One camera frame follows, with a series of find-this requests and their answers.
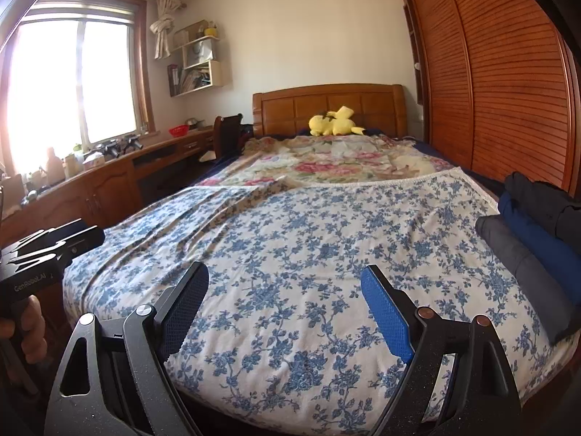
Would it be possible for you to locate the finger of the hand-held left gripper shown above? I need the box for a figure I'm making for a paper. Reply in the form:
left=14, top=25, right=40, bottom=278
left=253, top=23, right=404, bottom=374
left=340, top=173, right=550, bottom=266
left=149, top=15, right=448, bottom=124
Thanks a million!
left=2, top=219, right=90, bottom=264

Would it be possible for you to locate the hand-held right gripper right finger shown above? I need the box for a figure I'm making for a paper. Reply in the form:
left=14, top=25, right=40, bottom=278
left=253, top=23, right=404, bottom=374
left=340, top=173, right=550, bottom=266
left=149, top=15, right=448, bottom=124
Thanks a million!
left=360, top=265, right=523, bottom=436

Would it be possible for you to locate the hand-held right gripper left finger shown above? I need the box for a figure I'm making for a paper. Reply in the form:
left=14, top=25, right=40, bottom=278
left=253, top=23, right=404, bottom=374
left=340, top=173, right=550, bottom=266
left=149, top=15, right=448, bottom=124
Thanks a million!
left=44, top=261, right=210, bottom=436

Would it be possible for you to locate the black double-breasted coat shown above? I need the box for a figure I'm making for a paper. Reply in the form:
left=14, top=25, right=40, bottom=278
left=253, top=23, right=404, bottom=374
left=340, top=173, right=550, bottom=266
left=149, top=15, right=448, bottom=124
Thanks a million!
left=504, top=171, right=581, bottom=242

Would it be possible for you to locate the person's left hand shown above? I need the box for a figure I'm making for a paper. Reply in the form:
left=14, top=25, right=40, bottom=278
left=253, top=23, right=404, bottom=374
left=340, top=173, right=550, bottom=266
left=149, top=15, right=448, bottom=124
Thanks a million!
left=13, top=297, right=46, bottom=360

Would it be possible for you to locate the pale plastic bottle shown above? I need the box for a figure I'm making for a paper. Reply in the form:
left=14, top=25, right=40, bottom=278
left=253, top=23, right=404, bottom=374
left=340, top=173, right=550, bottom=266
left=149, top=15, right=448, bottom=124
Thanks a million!
left=45, top=146, right=65, bottom=186

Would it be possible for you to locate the long wooden desk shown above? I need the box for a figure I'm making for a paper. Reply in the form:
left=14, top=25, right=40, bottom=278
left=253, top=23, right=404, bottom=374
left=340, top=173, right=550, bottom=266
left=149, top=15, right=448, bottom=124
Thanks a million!
left=0, top=127, right=216, bottom=247

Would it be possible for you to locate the black metal device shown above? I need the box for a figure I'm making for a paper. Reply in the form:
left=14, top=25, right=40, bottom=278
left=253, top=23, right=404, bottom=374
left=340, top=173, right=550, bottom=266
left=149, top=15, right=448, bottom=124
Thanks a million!
left=92, top=135, right=144, bottom=158

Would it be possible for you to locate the blue floral bed sheet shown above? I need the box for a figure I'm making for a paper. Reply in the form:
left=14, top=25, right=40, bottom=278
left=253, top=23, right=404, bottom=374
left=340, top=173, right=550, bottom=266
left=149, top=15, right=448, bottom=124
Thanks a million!
left=62, top=166, right=578, bottom=433

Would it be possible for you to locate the folded grey garment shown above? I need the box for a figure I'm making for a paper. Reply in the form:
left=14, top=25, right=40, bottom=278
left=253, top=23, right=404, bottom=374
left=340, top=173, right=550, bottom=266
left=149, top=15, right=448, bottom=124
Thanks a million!
left=476, top=215, right=578, bottom=347

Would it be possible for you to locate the wooden framed window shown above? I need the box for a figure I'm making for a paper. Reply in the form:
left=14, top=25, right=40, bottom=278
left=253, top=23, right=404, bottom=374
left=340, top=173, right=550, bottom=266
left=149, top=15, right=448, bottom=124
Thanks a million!
left=0, top=0, right=155, bottom=170

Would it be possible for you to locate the pink floral blanket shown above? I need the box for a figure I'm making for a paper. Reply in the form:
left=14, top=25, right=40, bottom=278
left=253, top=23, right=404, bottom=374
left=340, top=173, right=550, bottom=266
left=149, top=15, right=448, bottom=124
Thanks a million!
left=191, top=135, right=460, bottom=188

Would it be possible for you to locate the folded blue garment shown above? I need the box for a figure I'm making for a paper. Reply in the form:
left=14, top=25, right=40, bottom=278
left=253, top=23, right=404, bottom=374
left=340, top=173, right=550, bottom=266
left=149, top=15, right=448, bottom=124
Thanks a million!
left=498, top=192, right=581, bottom=306

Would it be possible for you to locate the dark wooden chair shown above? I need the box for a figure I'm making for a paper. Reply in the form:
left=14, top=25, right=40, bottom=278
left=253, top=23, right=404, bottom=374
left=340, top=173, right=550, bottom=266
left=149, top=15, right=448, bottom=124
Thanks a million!
left=213, top=113, right=244, bottom=161

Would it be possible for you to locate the yellow plush toy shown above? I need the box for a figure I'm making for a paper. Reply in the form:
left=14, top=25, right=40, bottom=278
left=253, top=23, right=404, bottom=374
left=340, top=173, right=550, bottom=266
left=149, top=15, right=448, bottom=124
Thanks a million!
left=309, top=106, right=366, bottom=137

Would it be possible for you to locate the wooden bed headboard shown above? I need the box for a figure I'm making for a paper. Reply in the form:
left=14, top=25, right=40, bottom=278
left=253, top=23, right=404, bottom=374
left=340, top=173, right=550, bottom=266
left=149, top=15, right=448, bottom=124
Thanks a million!
left=252, top=84, right=408, bottom=140

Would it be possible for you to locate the tied cream curtain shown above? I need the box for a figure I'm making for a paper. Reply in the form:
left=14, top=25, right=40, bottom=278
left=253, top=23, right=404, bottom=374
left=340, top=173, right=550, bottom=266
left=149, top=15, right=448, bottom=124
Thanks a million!
left=150, top=0, right=187, bottom=60

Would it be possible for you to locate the wooden louvred wardrobe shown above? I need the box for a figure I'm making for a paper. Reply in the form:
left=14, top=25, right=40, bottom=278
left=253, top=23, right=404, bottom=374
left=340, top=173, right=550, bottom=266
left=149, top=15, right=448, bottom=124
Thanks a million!
left=393, top=0, right=581, bottom=197

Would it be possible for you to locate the cream wall shelf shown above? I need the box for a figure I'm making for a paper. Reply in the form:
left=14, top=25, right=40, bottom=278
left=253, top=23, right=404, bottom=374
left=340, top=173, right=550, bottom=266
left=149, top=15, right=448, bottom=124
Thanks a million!
left=167, top=20, right=222, bottom=97

